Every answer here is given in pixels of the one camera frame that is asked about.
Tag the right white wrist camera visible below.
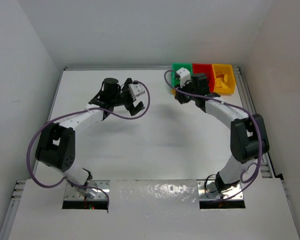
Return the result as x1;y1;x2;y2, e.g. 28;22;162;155
175;67;191;87

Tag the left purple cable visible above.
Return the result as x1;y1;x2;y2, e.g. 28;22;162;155
26;79;151;208

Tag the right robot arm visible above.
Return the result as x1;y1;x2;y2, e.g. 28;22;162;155
173;68;270;193

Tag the green storage bin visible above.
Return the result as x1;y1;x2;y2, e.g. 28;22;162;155
171;62;193;88

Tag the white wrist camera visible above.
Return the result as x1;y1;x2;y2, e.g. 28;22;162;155
175;67;191;87
128;83;146;100

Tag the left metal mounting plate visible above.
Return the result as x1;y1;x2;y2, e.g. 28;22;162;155
64;180;110;201

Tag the metal mounting plate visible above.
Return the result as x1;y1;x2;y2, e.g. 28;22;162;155
197;179;244;202
64;180;110;201

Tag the red storage bin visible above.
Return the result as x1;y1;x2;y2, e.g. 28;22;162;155
192;63;215;93

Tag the yellow green lego block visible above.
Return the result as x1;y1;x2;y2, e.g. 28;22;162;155
171;89;177;96

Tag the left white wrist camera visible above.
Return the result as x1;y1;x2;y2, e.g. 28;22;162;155
128;83;146;100

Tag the yellow storage bin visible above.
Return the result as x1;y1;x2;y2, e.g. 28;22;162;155
212;64;236;95

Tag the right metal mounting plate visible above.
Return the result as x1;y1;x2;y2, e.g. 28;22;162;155
197;179;244;202

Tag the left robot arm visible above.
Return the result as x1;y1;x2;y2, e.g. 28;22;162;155
34;77;150;190

